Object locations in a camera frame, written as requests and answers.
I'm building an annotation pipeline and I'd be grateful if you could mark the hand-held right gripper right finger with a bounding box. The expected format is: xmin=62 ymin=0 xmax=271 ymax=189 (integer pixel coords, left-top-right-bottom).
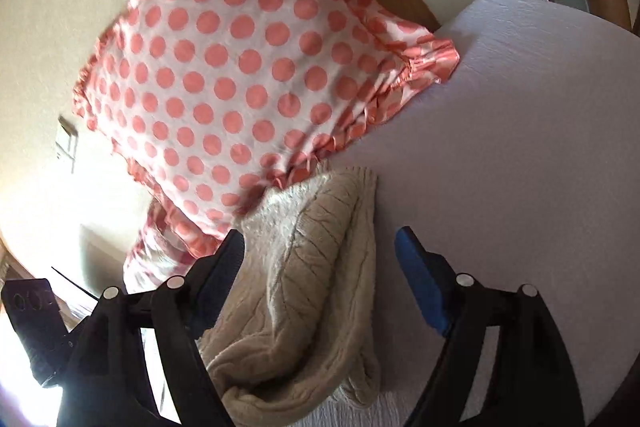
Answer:
xmin=394 ymin=227 xmax=586 ymax=427

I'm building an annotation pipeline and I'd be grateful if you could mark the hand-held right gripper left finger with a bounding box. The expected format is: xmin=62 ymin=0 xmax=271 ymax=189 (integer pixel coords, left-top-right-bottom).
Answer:
xmin=56 ymin=229 xmax=247 ymax=427

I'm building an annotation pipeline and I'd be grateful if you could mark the beige cable knit sweater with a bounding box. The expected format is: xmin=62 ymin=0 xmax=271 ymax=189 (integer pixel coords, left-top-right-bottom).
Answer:
xmin=197 ymin=167 xmax=381 ymax=421

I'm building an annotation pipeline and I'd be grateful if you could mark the small pink polka dot pillow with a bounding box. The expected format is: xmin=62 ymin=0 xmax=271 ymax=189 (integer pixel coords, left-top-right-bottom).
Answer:
xmin=122 ymin=202 xmax=202 ymax=296

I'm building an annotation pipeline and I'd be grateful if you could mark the bed with lilac sheet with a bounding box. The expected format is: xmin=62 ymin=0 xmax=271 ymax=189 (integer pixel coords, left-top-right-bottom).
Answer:
xmin=280 ymin=0 xmax=640 ymax=427

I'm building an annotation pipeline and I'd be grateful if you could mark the large pink polka dot pillow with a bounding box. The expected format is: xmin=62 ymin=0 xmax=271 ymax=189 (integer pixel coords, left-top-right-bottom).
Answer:
xmin=72 ymin=0 xmax=461 ymax=244

